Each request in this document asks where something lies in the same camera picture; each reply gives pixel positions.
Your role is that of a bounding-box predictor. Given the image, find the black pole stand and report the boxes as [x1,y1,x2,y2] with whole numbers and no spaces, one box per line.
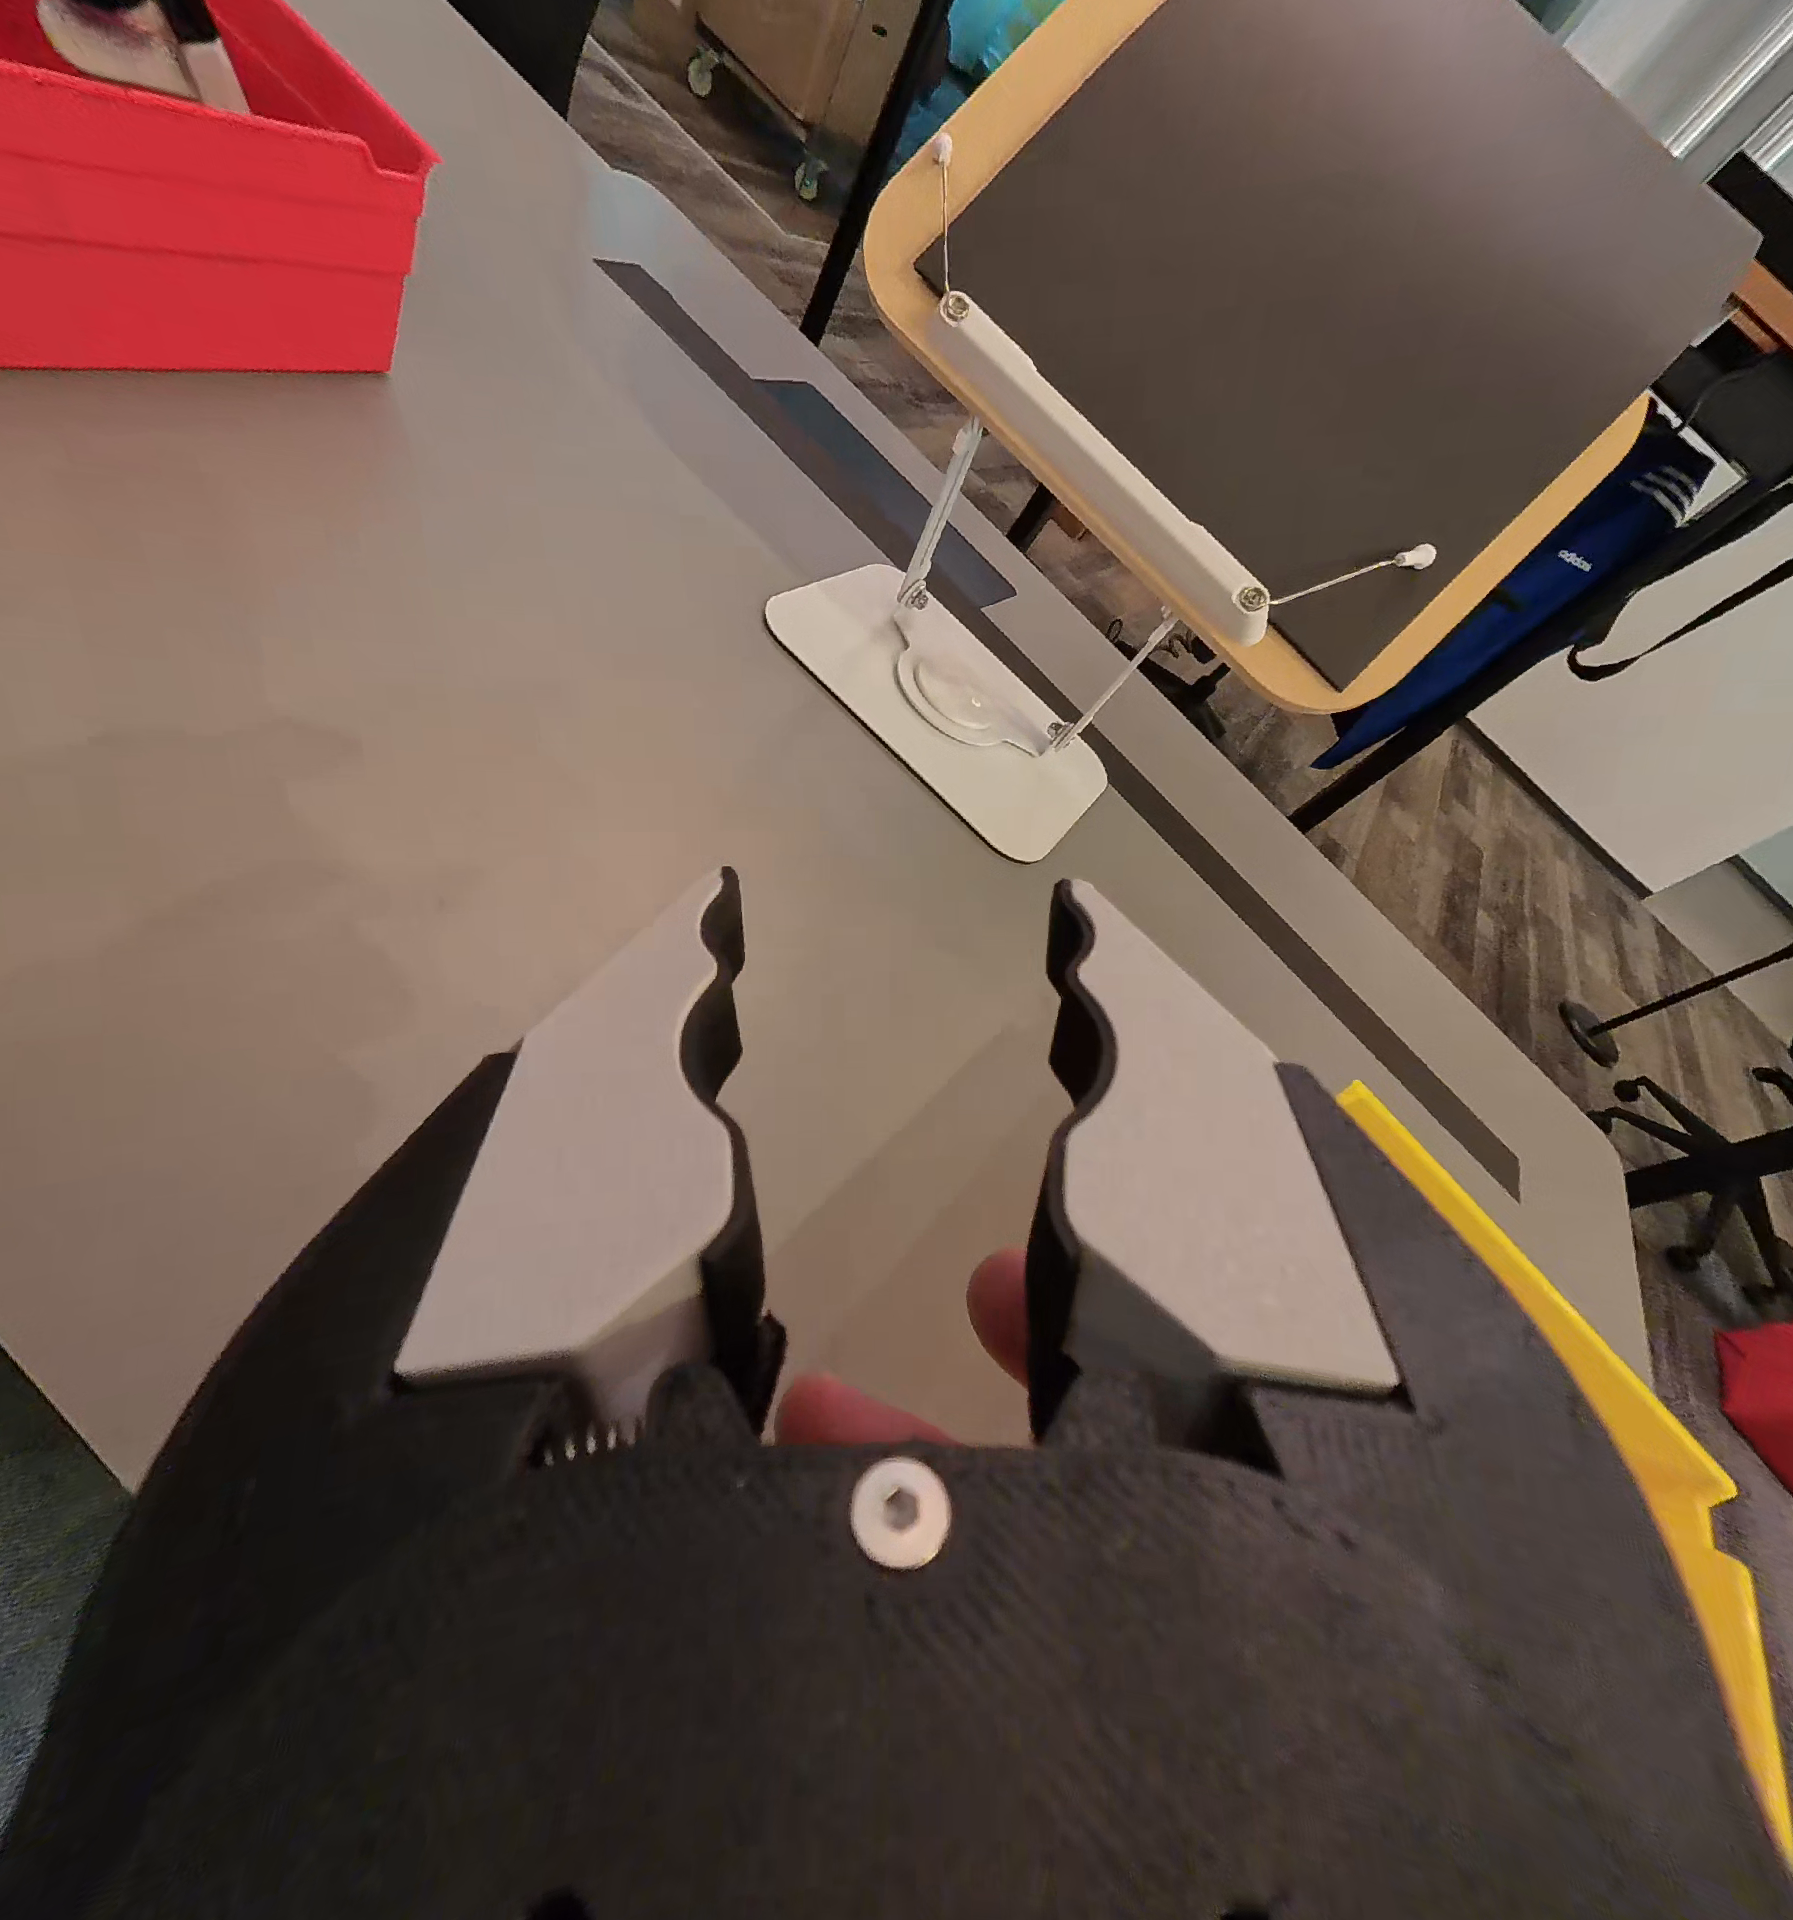
[798,0,961,342]

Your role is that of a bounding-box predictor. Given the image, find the black office chair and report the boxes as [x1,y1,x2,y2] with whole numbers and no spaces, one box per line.
[1560,923,1793,1310]

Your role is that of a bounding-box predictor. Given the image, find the red plastic bin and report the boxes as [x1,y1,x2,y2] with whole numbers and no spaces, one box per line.
[0,0,440,377]

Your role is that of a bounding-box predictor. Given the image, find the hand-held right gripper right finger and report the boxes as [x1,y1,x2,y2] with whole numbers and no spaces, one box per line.
[1027,879,1402,1434]

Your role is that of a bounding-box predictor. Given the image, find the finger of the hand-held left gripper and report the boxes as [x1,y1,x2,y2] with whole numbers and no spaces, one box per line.
[168,34,253,117]

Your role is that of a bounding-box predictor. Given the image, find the black tilted panel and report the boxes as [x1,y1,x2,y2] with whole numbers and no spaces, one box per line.
[443,0,600,117]

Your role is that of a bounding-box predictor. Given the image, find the wooden-edged black board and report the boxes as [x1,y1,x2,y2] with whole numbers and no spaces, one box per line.
[860,0,1766,717]

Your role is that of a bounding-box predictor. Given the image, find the blue striped sports bag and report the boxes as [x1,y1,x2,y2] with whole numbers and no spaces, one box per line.
[1314,418,1718,771]

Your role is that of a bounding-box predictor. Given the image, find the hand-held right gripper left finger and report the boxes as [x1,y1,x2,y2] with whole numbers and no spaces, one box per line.
[391,867,786,1428]

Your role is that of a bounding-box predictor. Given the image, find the yellow plastic bin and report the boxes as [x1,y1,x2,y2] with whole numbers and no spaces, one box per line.
[1336,1081,1793,1881]

